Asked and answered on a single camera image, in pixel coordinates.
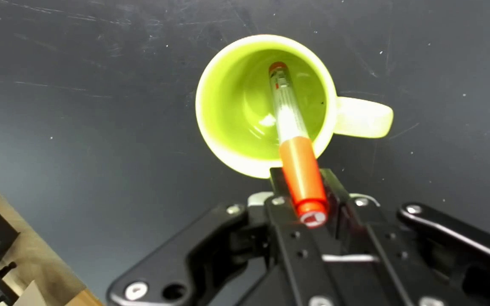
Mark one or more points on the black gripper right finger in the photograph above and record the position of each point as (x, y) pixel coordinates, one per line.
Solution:
(386, 244)

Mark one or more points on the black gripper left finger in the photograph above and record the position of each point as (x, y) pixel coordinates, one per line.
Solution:
(289, 249)

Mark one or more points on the red capped white marker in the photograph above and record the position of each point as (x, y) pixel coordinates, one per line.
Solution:
(303, 176)

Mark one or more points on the yellow ceramic mug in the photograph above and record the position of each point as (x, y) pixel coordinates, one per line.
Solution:
(233, 113)

